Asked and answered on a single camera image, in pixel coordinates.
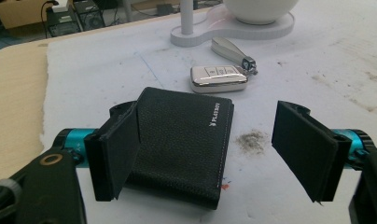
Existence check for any cardboard box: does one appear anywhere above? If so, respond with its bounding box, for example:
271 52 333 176
0 0 60 30

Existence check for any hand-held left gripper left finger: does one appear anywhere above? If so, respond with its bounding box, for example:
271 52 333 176
83 100 142 203

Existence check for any black electronic device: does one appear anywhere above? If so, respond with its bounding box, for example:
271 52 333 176
46 5 82 38

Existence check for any black computer case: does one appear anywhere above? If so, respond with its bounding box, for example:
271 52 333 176
72 0 106 32

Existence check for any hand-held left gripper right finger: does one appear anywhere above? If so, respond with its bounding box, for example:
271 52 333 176
271 100 353 203

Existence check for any black leather wallet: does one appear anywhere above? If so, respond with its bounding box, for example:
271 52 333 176
124 86 235 210

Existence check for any white leather key strap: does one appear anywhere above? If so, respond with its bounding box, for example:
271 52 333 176
210 36 258 76

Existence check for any white lamp base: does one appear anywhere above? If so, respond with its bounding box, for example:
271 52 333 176
170 0 295 49

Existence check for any white car key fob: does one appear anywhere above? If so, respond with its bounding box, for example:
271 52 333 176
189 64 249 94

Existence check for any white round bowl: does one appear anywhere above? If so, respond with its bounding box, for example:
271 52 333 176
222 0 300 26

